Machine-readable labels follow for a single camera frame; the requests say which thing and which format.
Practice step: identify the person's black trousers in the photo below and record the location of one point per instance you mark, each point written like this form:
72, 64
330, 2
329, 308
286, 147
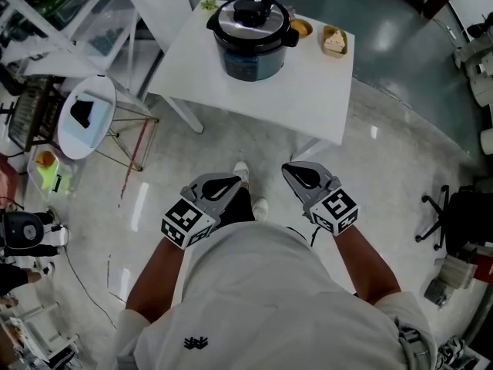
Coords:
239, 208

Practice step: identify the person's white shoe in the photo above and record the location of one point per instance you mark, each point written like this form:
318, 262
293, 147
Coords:
260, 208
242, 172

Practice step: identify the person's white shirt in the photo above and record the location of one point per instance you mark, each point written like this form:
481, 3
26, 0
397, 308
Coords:
262, 303

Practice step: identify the person's right forearm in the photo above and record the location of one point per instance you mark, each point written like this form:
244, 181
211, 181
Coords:
366, 268

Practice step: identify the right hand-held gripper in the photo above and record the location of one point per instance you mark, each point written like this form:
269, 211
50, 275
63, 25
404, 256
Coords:
327, 206

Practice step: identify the yellow bowl with orange food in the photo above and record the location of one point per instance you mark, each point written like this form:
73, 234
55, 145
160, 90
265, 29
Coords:
300, 27

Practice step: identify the white square table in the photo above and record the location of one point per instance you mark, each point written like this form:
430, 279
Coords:
269, 102

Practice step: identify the round white side table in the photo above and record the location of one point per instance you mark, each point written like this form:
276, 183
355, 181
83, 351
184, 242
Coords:
104, 87

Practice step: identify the pale blue board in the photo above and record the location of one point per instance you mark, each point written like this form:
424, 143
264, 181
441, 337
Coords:
100, 118

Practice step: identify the black pressure cooker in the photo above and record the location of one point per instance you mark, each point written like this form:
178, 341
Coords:
252, 62

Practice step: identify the person's left forearm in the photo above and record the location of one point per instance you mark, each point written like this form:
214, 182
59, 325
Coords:
158, 280

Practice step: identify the black cloth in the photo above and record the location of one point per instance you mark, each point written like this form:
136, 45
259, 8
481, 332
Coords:
81, 113

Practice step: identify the black silver pressure cooker lid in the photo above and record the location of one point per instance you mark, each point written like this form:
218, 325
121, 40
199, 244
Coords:
250, 17

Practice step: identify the beige tray with cake slice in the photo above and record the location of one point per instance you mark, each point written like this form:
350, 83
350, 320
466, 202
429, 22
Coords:
334, 41

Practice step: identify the clear box with green toy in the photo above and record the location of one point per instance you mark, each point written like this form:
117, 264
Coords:
50, 175

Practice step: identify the small green plant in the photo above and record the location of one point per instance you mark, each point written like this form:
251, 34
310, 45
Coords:
209, 4

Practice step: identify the black office chair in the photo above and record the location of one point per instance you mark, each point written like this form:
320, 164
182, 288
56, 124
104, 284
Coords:
468, 222

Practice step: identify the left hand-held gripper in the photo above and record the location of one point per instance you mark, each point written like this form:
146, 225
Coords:
192, 216

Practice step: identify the white shelf rack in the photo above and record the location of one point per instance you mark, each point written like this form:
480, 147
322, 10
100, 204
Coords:
77, 33

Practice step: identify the black round appliance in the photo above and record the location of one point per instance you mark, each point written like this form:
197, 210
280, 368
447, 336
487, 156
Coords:
23, 229

